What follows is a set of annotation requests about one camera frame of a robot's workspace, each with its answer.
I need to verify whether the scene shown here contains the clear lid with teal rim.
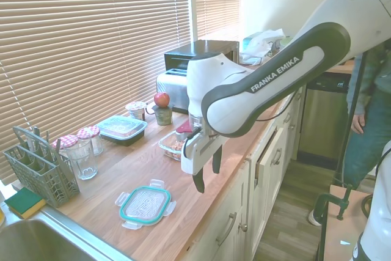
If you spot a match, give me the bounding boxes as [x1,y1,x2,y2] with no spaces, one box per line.
[114,178,177,230]

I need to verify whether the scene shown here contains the white kitchen cabinets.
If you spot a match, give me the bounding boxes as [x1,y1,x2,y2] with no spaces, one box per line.
[180,83,306,261]

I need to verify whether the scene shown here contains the stainless steel dishwasher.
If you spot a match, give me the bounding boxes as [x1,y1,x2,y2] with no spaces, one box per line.
[298,71,357,164]

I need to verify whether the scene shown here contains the yogurt cup with foil lid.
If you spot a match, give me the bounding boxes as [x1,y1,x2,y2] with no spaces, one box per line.
[125,101,148,121]

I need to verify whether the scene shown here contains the white plastic bag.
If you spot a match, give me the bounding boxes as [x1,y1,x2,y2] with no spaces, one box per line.
[240,28,287,66]

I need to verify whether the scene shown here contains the stainless steel sink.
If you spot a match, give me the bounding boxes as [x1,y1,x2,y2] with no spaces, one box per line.
[0,208,135,261]

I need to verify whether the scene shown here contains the green tin can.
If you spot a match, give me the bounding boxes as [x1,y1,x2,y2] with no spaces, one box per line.
[152,105,174,127]

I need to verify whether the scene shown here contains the green and yellow sponge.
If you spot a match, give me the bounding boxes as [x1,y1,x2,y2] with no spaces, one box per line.
[3,186,47,220]

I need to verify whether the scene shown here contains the black microwave oven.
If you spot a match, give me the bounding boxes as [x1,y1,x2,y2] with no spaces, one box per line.
[163,40,240,72]

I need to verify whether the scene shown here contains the person in jeans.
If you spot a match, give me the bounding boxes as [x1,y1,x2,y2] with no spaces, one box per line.
[308,37,391,227]

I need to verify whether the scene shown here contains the red apple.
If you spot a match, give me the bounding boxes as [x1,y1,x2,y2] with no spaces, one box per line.
[153,92,170,108]

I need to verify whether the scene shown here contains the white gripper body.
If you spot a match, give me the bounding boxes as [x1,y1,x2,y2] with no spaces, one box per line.
[181,133,224,175]

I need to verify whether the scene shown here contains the dark green clamp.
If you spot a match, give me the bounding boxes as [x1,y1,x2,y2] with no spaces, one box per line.
[313,183,354,228]

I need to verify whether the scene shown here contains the wide beige window blinds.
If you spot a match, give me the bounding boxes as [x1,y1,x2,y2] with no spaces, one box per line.
[0,0,192,184]

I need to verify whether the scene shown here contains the wooden robot stand board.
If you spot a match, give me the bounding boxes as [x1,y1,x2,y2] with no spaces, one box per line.
[317,183,372,261]

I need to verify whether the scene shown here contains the clear drinking glass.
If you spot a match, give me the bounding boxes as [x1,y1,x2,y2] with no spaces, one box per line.
[63,140,99,181]

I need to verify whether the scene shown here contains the stainless steel toaster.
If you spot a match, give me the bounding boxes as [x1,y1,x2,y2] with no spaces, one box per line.
[156,67,189,114]

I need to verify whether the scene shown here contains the grey plastic cutlery basket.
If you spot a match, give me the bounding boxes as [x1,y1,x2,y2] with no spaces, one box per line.
[2,125,81,208]

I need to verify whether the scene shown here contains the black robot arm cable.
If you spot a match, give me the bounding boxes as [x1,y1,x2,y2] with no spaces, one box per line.
[182,94,296,155]

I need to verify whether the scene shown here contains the red capped wrist sensor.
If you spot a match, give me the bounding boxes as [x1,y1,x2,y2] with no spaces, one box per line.
[175,121,195,142]

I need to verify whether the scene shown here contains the black takeout container clear lid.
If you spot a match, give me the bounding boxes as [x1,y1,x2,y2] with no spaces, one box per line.
[96,115,148,147]

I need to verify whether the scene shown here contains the glass food container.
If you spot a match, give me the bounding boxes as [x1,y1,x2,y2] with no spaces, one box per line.
[158,130,189,162]

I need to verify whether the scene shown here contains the jar with red checked lid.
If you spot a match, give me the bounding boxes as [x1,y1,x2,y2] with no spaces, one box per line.
[51,135,79,160]
[76,126,104,156]

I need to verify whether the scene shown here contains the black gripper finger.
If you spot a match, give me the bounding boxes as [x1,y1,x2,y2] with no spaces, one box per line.
[192,166,205,194]
[212,145,223,175]

